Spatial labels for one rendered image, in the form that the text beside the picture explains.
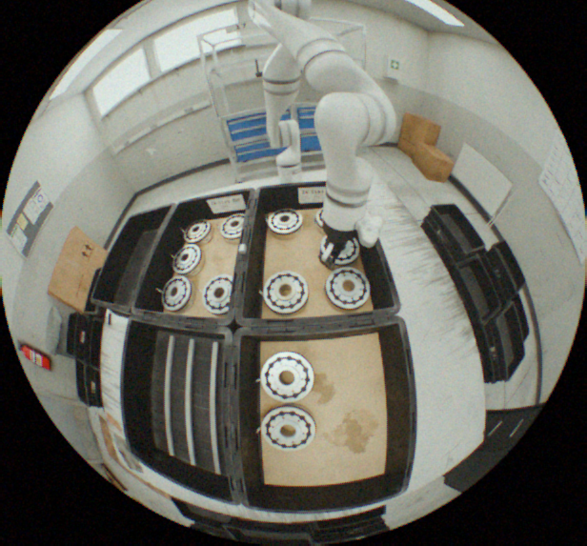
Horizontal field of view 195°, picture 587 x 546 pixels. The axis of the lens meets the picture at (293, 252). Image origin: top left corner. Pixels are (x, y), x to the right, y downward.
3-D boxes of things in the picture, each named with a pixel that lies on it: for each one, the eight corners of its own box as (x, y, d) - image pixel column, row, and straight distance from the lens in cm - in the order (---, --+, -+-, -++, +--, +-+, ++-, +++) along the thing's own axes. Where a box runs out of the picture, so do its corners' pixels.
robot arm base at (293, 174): (280, 195, 80) (273, 161, 72) (298, 190, 82) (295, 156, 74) (287, 207, 73) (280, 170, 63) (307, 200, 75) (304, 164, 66)
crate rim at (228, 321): (180, 206, 69) (177, 201, 68) (257, 192, 56) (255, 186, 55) (136, 315, 53) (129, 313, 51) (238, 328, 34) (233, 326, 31)
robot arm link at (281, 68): (298, -9, 52) (293, 70, 57) (252, -8, 49) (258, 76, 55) (321, -8, 44) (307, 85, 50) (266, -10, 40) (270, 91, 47)
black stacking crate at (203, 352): (160, 326, 59) (131, 314, 52) (253, 335, 43) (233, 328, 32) (157, 447, 68) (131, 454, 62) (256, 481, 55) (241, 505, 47)
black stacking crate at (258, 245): (264, 214, 61) (256, 188, 55) (347, 209, 63) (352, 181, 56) (254, 333, 43) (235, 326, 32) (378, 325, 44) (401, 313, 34)
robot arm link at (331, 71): (412, 133, 26) (366, 52, 31) (364, 136, 19) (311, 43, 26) (376, 150, 30) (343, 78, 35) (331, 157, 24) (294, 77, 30)
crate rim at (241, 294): (257, 192, 56) (255, 186, 55) (352, 186, 57) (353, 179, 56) (238, 328, 34) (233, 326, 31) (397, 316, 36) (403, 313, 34)
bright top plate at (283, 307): (263, 274, 42) (262, 273, 41) (305, 269, 41) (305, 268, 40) (264, 315, 38) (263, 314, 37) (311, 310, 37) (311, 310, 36)
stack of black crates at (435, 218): (404, 245, 156) (430, 204, 129) (429, 239, 176) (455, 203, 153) (426, 287, 145) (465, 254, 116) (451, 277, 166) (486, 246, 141)
